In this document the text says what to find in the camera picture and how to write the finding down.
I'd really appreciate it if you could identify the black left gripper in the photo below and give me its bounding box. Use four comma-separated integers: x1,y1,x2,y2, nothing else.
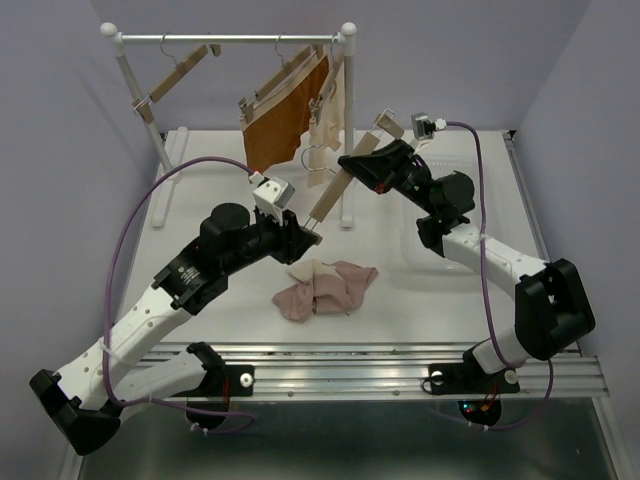
222,203,316,275

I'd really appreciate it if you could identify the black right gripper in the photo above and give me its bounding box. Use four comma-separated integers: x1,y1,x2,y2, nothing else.
338,138,440,215

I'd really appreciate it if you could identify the pink underwear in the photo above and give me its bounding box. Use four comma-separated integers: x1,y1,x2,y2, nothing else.
272,259,379,323

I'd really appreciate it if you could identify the brown orange underwear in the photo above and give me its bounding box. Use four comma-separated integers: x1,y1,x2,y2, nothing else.
240,53,329,173

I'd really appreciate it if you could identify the beige clip hanger brown underwear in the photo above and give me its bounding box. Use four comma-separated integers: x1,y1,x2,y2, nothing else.
238,43,325,122

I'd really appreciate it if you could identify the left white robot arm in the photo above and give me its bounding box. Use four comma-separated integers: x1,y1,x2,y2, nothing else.
29,203,321,456

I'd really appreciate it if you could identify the cream yellow underwear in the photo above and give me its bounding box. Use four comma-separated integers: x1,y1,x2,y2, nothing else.
301,66,345,188

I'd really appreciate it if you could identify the beige clip hanger cream underwear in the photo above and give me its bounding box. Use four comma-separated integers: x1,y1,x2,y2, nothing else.
309,33,344,123

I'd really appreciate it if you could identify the empty beige clip hanger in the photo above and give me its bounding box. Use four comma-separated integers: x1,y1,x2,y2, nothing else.
132,44,221,125

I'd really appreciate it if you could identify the white plastic mesh basket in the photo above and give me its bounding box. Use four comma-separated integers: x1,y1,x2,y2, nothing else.
398,154,501,274

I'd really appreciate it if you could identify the white metal clothes rack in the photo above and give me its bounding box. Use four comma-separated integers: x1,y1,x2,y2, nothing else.
99,20,359,229

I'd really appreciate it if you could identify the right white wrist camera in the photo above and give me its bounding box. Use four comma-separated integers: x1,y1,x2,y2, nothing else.
410,112,447,151

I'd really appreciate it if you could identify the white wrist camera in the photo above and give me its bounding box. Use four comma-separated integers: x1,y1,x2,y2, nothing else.
249,172,295,218
410,112,447,151

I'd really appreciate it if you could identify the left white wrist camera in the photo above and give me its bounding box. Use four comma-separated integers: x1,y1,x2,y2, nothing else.
249,172,295,218

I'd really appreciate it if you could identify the aluminium mounting rail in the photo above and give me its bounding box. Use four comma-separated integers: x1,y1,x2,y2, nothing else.
134,340,601,401

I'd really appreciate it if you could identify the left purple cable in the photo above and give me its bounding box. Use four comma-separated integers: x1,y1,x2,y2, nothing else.
102,155,264,435

